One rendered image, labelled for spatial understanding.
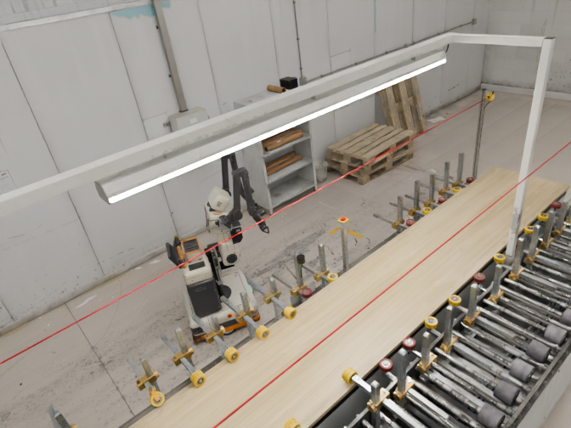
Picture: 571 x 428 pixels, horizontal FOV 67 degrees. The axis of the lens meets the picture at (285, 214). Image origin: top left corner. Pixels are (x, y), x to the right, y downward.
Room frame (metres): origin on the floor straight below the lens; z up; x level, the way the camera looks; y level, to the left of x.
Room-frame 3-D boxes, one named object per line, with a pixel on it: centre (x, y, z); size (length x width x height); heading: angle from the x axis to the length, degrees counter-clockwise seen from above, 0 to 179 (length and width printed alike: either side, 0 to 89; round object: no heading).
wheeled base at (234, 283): (3.29, 0.79, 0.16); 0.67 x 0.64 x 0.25; 105
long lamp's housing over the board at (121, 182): (2.30, -0.24, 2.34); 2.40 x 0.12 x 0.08; 126
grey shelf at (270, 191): (5.54, -0.03, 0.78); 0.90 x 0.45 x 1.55; 126
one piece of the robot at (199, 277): (3.27, 0.87, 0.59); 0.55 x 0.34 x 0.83; 15
